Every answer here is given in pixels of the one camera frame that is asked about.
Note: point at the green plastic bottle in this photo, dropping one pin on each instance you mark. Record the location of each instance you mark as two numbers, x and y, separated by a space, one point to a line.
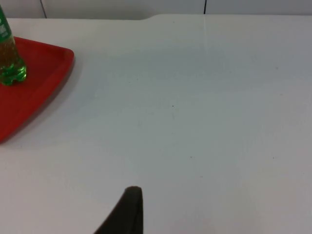
8 61

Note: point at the red tray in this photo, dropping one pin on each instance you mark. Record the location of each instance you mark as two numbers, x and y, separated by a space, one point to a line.
36 80

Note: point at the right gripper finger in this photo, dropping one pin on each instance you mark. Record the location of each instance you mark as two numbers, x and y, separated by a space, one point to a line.
128 214

